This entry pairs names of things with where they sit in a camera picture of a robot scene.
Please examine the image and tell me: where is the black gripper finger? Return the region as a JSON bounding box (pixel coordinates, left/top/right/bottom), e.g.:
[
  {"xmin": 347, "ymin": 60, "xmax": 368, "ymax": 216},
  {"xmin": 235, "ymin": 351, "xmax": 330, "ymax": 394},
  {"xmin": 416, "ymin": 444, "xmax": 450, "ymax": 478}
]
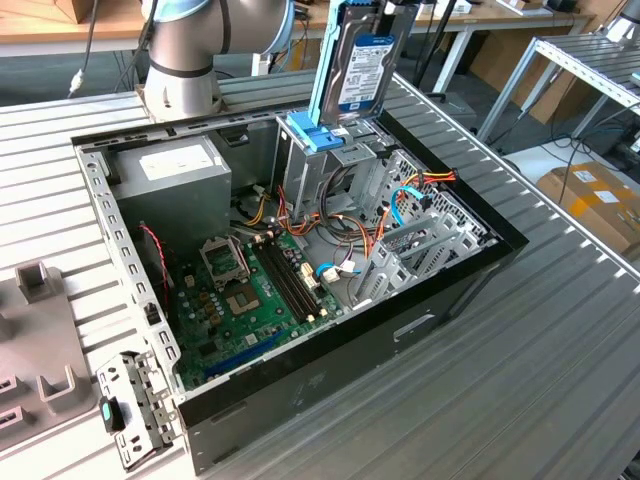
[{"xmin": 375, "ymin": 0, "xmax": 401, "ymax": 37}]

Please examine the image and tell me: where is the hard disk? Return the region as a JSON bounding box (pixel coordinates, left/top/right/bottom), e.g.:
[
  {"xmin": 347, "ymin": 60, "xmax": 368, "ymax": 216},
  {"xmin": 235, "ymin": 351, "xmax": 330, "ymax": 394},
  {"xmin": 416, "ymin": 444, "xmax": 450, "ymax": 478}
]
[{"xmin": 307, "ymin": 0, "xmax": 417, "ymax": 132}]

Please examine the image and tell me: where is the blue data wire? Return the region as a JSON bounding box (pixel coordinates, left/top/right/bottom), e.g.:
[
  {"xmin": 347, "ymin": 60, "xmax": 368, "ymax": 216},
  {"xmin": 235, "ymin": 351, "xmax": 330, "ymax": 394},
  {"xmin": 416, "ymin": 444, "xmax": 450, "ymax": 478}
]
[{"xmin": 391, "ymin": 185, "xmax": 432, "ymax": 229}]

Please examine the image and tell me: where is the grey metal disk bay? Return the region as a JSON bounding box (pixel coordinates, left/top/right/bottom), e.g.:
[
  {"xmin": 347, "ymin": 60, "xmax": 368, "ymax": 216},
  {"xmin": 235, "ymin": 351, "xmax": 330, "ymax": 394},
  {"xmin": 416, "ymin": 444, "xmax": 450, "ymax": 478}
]
[{"xmin": 349, "ymin": 149, "xmax": 501, "ymax": 309}]

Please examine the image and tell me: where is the black stand pole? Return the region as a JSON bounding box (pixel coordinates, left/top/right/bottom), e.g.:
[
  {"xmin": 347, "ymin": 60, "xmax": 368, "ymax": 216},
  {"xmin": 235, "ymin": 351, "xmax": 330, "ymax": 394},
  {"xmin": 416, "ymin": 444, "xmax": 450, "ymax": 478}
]
[{"xmin": 413, "ymin": 0, "xmax": 461, "ymax": 99}]

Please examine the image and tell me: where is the large brown cardboard box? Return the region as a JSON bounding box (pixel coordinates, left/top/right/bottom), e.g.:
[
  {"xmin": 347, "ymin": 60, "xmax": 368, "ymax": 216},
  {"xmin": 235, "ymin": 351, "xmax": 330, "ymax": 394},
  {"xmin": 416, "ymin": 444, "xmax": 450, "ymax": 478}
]
[{"xmin": 469, "ymin": 29, "xmax": 601, "ymax": 126}]

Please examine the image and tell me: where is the wooden desk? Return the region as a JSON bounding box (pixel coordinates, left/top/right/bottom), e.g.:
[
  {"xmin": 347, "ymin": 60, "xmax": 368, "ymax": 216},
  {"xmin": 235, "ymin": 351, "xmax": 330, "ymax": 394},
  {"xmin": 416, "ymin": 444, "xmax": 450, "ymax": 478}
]
[{"xmin": 0, "ymin": 0, "xmax": 596, "ymax": 59}]

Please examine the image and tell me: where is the blue plastic drive latch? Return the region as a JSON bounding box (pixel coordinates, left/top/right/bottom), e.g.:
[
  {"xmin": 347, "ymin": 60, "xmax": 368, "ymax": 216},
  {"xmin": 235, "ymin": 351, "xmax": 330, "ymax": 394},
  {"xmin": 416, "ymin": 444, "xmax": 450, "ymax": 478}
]
[{"xmin": 287, "ymin": 110, "xmax": 346, "ymax": 152}]

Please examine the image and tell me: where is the grey metal drive cage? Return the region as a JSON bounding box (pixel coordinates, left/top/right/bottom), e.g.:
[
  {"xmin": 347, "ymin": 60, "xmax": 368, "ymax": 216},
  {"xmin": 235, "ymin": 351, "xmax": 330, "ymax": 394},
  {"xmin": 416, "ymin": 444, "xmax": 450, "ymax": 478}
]
[{"xmin": 272, "ymin": 112, "xmax": 396, "ymax": 226}]

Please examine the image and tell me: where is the white board connector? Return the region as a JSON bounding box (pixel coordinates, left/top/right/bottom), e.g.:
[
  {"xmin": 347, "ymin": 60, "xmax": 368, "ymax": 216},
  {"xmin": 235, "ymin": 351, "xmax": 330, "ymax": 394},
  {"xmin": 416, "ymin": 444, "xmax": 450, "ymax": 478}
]
[{"xmin": 299, "ymin": 262, "xmax": 320, "ymax": 292}]

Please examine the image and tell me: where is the cardboard box with white labels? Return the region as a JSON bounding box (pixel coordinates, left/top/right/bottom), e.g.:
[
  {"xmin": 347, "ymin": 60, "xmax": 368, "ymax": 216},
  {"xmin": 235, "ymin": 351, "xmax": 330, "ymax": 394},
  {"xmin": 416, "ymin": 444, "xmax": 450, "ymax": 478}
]
[{"xmin": 535, "ymin": 160, "xmax": 640, "ymax": 261}]

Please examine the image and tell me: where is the metal socket cover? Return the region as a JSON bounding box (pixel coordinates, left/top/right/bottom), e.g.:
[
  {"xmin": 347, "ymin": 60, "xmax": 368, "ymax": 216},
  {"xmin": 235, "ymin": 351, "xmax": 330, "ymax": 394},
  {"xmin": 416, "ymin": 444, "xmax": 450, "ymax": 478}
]
[{"xmin": 198, "ymin": 234, "xmax": 251, "ymax": 290}]

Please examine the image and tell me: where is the black RAM slot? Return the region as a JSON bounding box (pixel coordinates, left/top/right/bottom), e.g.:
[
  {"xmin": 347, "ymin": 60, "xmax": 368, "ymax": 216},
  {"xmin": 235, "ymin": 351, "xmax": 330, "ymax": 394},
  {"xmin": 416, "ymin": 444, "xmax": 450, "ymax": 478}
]
[{"xmin": 252, "ymin": 243, "xmax": 307, "ymax": 325}]

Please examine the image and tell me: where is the grey power supply unit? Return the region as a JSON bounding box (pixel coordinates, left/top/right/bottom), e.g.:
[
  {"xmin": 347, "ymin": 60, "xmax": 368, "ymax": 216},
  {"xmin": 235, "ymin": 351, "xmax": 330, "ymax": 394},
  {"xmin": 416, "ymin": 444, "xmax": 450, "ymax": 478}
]
[{"xmin": 112, "ymin": 133, "xmax": 234, "ymax": 249}]

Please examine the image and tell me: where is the wooden box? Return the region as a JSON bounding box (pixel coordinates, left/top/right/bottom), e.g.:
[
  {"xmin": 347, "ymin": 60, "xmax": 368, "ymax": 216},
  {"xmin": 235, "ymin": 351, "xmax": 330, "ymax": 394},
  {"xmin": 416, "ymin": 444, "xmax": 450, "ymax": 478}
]
[{"xmin": 49, "ymin": 0, "xmax": 110, "ymax": 25}]

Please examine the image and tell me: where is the CPU socket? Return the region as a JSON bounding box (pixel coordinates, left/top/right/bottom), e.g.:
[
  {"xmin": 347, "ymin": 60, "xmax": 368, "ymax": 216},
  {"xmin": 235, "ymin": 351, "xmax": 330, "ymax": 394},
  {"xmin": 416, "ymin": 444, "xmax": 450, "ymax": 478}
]
[{"xmin": 224, "ymin": 287, "xmax": 262, "ymax": 317}]

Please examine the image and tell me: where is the green motherboard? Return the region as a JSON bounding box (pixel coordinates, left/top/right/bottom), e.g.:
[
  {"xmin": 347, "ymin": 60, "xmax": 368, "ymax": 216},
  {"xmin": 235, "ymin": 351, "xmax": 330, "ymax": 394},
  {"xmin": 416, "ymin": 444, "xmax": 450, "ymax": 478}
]
[{"xmin": 169, "ymin": 232, "xmax": 346, "ymax": 394}]

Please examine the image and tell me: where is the black open PC case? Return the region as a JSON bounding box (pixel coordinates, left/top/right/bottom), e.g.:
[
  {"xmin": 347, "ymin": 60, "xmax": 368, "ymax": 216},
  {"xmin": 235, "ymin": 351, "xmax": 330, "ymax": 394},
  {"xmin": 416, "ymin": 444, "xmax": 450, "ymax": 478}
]
[{"xmin": 71, "ymin": 91, "xmax": 530, "ymax": 476}]

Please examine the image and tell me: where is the blue expansion slot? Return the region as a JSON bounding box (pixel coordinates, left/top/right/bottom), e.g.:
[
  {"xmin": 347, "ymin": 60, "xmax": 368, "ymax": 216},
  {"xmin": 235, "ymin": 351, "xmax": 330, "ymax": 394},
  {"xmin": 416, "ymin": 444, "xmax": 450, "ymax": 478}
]
[{"xmin": 204, "ymin": 332, "xmax": 286, "ymax": 379}]

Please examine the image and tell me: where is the grey parts rack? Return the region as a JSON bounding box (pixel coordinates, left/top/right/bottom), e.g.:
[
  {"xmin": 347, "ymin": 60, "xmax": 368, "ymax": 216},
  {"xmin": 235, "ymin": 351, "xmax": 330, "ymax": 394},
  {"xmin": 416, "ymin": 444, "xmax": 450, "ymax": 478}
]
[{"xmin": 0, "ymin": 259, "xmax": 97, "ymax": 444}]

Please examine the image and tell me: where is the black latch green tab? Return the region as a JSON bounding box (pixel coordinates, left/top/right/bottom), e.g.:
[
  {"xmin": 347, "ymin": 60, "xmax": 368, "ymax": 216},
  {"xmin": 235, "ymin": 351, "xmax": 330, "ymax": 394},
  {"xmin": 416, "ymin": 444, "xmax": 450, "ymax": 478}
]
[{"xmin": 101, "ymin": 396, "xmax": 127, "ymax": 434}]

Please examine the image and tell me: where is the orange yellow disk power wire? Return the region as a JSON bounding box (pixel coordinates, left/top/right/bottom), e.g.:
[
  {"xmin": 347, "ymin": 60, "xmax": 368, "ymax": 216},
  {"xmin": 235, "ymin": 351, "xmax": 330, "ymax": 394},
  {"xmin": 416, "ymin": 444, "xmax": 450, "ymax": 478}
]
[{"xmin": 377, "ymin": 168, "xmax": 458, "ymax": 236}]

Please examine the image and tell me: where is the black wire bundle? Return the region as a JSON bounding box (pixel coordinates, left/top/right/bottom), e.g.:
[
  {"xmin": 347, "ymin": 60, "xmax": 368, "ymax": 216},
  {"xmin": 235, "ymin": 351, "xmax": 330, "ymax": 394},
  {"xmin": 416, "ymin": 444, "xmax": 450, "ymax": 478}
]
[{"xmin": 321, "ymin": 164, "xmax": 362, "ymax": 242}]

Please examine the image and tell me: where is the orange wire bundle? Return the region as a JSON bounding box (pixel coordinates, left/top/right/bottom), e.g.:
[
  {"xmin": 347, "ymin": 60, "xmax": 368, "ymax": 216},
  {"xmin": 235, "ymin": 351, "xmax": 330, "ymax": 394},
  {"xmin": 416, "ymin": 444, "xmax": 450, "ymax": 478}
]
[{"xmin": 277, "ymin": 184, "xmax": 351, "ymax": 239}]

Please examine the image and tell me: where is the yellow wire bundle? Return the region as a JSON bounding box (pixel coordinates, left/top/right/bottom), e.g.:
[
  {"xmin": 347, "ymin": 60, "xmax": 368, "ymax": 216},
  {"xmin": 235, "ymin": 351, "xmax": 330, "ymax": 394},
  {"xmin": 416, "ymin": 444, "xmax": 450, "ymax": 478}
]
[{"xmin": 243, "ymin": 183, "xmax": 269, "ymax": 226}]

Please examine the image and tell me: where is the metal slat frame table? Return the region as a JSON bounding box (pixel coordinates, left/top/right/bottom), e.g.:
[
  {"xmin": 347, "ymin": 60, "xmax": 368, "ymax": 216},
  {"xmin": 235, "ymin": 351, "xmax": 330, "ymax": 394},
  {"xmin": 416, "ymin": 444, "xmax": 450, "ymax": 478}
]
[{"xmin": 477, "ymin": 33, "xmax": 640, "ymax": 146}]

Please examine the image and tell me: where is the short blue wire white plug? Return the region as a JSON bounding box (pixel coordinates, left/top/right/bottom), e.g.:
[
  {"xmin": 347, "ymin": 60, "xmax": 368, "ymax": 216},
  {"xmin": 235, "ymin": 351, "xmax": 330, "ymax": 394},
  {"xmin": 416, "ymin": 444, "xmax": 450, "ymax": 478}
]
[{"xmin": 315, "ymin": 260, "xmax": 362, "ymax": 285}]

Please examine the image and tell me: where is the red black fan wire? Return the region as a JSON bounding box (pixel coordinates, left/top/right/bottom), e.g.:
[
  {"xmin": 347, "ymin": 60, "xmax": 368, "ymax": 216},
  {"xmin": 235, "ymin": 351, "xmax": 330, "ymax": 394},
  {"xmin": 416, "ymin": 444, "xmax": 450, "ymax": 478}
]
[{"xmin": 138, "ymin": 223, "xmax": 174, "ymax": 306}]

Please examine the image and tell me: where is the grey metal slot bracket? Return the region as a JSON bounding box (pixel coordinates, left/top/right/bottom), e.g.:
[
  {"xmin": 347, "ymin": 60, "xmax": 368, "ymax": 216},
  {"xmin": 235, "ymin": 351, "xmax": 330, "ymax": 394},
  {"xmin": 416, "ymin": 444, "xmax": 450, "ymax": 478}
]
[{"xmin": 95, "ymin": 349, "xmax": 180, "ymax": 474}]

